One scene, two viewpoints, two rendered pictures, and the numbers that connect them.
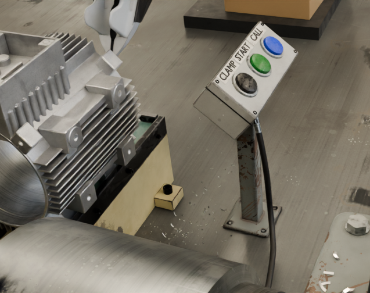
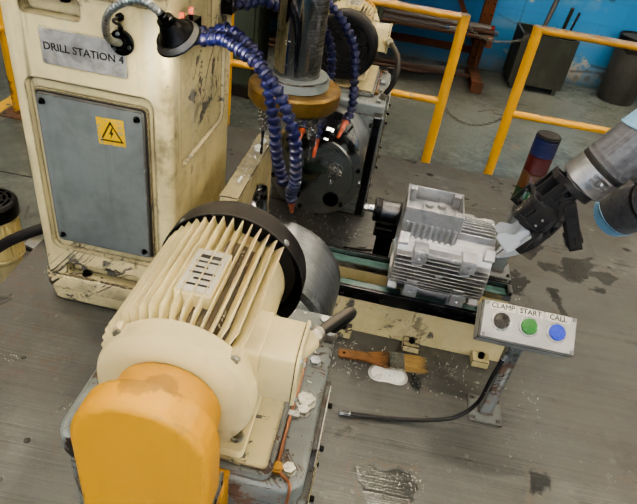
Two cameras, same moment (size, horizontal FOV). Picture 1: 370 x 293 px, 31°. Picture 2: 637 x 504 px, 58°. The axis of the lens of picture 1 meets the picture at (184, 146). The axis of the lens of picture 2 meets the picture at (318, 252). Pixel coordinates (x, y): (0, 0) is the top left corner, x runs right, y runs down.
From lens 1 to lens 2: 0.71 m
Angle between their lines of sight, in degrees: 52
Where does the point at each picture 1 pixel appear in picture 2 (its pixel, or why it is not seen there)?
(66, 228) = (311, 242)
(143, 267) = not seen: hidden behind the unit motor
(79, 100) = (451, 253)
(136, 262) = not seen: hidden behind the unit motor
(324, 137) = (600, 454)
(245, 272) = (309, 303)
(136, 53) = (633, 318)
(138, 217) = (450, 345)
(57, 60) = (455, 226)
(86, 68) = (476, 247)
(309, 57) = not seen: outside the picture
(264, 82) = (516, 334)
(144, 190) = (467, 338)
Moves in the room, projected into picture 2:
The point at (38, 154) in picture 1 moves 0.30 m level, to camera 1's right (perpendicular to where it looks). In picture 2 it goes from (403, 248) to (479, 352)
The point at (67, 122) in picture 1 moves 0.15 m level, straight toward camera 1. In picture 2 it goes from (424, 249) to (364, 266)
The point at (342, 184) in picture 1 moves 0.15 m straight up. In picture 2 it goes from (547, 467) to (578, 419)
